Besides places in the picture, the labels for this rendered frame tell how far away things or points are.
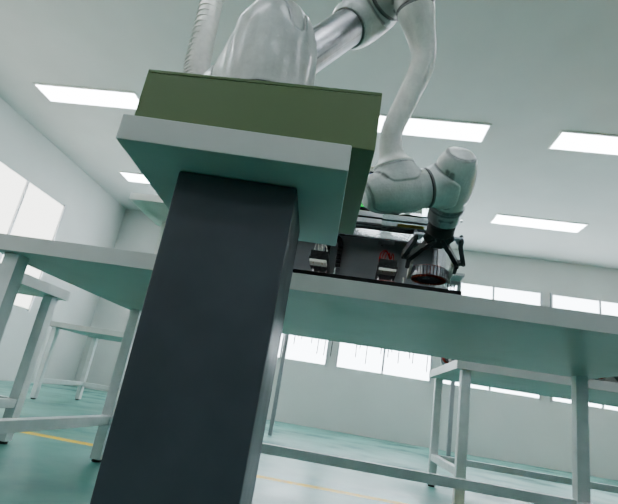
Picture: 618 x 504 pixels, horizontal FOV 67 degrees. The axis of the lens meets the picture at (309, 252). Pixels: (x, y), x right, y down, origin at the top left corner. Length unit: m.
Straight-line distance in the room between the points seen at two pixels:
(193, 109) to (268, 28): 0.24
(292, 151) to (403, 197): 0.54
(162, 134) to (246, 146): 0.12
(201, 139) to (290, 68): 0.24
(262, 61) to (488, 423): 7.71
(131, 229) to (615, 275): 8.59
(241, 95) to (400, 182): 0.54
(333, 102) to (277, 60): 0.18
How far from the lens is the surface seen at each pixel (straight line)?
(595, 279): 9.20
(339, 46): 1.32
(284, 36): 0.87
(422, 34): 1.33
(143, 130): 0.69
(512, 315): 1.36
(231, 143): 0.65
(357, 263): 1.85
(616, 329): 1.46
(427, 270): 1.39
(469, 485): 2.27
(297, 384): 7.97
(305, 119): 0.67
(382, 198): 1.12
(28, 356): 2.68
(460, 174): 1.18
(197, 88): 0.72
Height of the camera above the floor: 0.42
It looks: 17 degrees up
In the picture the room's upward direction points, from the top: 9 degrees clockwise
